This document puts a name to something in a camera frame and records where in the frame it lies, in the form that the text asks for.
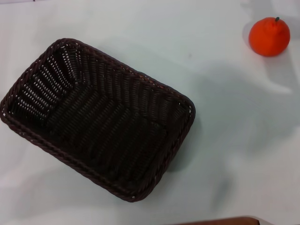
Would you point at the black woven rectangular basket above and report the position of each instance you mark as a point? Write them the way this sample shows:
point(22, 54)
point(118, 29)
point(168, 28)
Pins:
point(98, 122)

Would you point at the orange toy tangerine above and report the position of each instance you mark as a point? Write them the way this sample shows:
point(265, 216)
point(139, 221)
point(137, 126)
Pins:
point(269, 37)

